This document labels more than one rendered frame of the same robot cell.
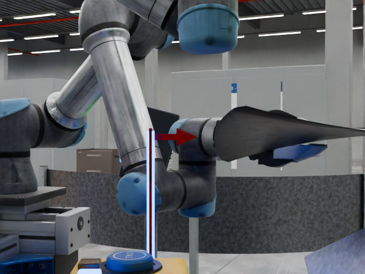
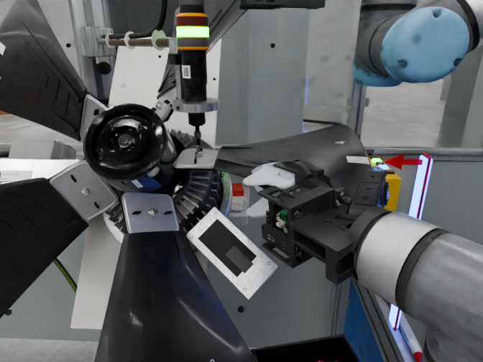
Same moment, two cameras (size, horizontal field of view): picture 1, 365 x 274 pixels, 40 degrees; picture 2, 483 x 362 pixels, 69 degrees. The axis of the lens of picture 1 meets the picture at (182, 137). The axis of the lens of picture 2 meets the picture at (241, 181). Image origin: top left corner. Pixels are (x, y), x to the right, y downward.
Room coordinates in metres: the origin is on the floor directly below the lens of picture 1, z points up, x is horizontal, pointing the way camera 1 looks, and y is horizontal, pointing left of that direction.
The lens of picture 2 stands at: (1.21, -0.19, 1.35)
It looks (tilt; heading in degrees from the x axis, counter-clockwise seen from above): 21 degrees down; 185
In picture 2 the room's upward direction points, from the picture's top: straight up
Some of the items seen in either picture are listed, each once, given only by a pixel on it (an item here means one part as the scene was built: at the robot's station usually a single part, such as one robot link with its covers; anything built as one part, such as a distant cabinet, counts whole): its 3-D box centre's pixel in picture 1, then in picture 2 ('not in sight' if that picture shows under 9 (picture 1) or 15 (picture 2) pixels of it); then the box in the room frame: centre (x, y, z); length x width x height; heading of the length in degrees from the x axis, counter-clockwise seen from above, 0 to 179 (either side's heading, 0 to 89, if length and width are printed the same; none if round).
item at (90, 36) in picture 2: not in sight; (97, 42); (0.19, -0.68, 1.35); 0.10 x 0.07 x 0.09; 37
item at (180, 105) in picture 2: not in sight; (191, 73); (0.68, -0.31, 1.31); 0.09 x 0.07 x 0.10; 37
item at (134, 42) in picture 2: not in sight; (130, 42); (0.45, -0.49, 1.35); 0.54 x 0.01 x 0.01; 37
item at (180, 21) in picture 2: not in sight; (192, 21); (0.69, -0.30, 1.38); 0.04 x 0.04 x 0.01
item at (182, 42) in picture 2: not in sight; (193, 42); (0.69, -0.30, 1.35); 0.04 x 0.04 x 0.01
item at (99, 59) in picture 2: not in sight; (103, 65); (0.22, -0.66, 1.29); 0.05 x 0.04 x 0.05; 37
